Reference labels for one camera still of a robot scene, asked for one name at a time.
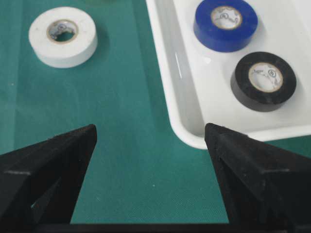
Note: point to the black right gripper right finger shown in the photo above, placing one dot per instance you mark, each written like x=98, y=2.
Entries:
x=264, y=188

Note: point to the white plastic case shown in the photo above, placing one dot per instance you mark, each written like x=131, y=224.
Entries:
x=197, y=81

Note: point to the white tape roll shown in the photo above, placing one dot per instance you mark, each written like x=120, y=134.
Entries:
x=63, y=37

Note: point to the blue tape roll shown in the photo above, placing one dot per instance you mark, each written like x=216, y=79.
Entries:
x=225, y=25

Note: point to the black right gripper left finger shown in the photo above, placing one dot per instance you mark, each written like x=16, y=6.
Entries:
x=40, y=183

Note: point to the black tape roll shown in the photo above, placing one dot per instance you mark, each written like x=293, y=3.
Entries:
x=263, y=81

